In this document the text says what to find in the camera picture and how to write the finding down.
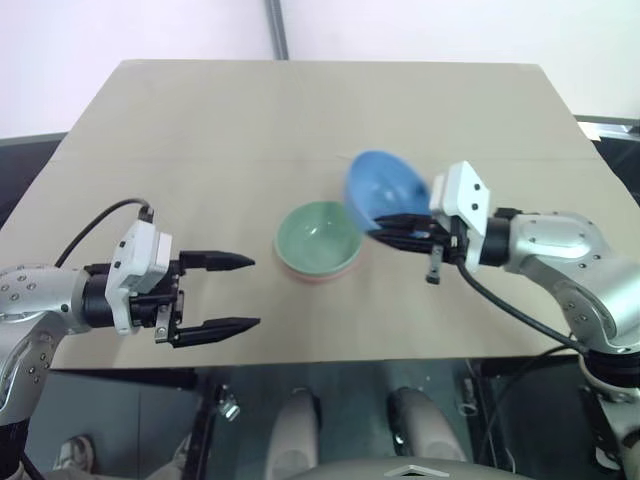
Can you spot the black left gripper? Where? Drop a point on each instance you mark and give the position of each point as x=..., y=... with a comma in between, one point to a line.
x=160, y=307

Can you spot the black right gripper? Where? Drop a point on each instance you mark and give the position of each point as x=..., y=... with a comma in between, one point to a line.
x=447, y=240

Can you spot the blue bowl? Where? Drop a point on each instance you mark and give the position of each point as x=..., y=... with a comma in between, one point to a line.
x=380, y=185

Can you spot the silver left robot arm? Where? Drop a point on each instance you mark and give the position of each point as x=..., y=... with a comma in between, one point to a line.
x=30, y=300

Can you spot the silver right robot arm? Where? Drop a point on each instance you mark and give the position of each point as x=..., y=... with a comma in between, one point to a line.
x=565, y=250

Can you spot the green bowl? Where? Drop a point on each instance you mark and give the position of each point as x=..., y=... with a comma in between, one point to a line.
x=317, y=237

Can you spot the pink bowl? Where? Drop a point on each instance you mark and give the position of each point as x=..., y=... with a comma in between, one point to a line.
x=320, y=280

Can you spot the black table leg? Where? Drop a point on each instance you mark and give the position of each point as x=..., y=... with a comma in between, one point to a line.
x=205, y=425
x=480, y=415

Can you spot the grey rounded robot leg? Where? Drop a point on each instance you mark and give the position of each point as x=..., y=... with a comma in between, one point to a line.
x=425, y=430
x=292, y=435

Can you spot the grey sneaker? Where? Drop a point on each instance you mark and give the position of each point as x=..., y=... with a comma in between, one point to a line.
x=75, y=452

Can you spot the grey robot torso front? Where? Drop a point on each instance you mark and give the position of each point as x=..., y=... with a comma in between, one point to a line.
x=405, y=467

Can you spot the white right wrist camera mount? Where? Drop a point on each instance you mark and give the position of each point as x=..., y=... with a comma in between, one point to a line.
x=462, y=195

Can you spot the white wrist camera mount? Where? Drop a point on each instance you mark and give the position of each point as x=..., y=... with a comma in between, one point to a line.
x=142, y=260
x=462, y=195

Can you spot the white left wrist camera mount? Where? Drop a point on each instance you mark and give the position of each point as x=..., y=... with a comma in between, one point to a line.
x=142, y=260

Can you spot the dark grey vertical post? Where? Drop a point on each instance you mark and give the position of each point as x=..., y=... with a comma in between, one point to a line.
x=276, y=27

